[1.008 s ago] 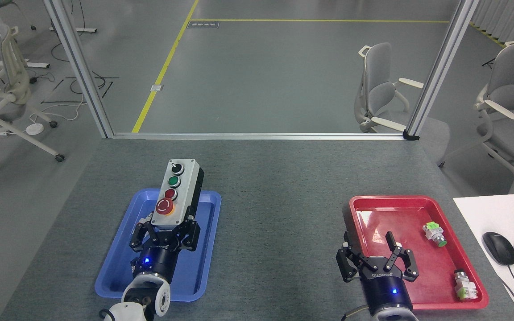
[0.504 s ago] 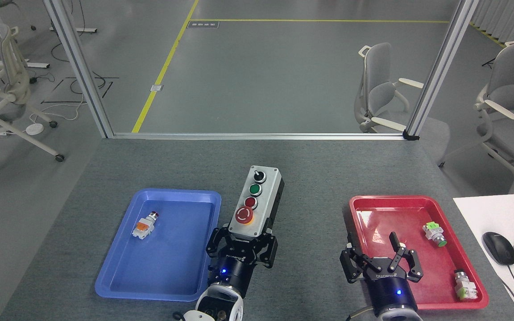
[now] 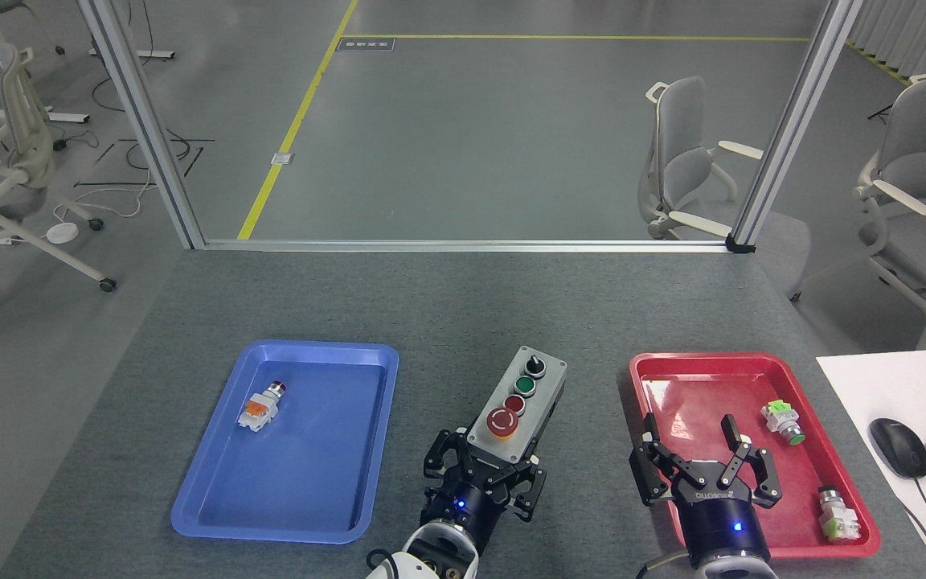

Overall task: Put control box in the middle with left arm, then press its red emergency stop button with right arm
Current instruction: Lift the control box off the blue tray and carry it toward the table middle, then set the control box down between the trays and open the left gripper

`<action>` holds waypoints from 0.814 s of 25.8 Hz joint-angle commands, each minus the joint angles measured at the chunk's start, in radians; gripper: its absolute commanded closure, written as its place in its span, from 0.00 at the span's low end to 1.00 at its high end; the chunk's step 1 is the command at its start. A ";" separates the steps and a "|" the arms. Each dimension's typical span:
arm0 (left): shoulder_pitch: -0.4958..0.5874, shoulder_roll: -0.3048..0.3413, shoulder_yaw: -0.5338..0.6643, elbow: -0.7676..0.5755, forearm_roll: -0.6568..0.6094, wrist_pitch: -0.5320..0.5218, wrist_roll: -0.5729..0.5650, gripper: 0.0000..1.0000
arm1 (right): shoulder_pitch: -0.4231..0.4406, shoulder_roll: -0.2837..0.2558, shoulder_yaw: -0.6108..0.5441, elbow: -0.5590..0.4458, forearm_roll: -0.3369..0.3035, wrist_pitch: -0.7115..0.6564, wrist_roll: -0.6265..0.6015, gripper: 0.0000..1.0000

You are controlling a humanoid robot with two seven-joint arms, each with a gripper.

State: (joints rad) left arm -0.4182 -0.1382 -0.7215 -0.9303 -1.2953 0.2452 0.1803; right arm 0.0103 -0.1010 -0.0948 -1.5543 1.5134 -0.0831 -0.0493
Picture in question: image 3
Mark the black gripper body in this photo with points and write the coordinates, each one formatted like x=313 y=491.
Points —
x=463 y=507
x=719 y=519

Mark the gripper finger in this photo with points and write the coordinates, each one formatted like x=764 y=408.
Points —
x=445 y=458
x=756 y=474
x=526 y=486
x=656 y=470

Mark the grey four-button control box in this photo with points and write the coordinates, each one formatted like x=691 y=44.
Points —
x=519 y=402

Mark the silver push button green block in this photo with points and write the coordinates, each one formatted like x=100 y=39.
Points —
x=837 y=515

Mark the red push button orange block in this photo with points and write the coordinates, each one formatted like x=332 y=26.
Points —
x=260 y=407

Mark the red plastic tray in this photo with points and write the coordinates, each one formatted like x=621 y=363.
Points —
x=801 y=498

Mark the blue plastic tray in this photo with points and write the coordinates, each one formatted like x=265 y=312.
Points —
x=302 y=458

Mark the black computer mouse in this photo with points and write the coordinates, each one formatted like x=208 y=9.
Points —
x=899 y=447

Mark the white desk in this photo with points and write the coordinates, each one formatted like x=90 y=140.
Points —
x=889 y=386

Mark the grey office chair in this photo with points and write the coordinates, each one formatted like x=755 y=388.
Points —
x=925 y=185
x=684 y=161

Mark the silver floor outlet plate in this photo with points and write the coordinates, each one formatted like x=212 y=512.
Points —
x=283 y=158

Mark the black tripod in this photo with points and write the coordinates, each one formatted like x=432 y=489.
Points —
x=925 y=88

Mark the dark floor label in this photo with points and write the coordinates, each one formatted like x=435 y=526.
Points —
x=366 y=44

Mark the white round floor disc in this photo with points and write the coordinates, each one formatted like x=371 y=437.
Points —
x=62 y=232

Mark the white desk foot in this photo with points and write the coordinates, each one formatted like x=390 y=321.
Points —
x=57 y=117

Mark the white mesh office chair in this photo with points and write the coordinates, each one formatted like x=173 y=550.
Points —
x=25 y=137

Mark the green push button switch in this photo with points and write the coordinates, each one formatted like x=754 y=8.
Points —
x=783 y=420

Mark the silver aluminium rail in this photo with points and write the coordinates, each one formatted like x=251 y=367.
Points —
x=463 y=246

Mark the silver aluminium post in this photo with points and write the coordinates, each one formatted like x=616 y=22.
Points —
x=792 y=121
x=141 y=121

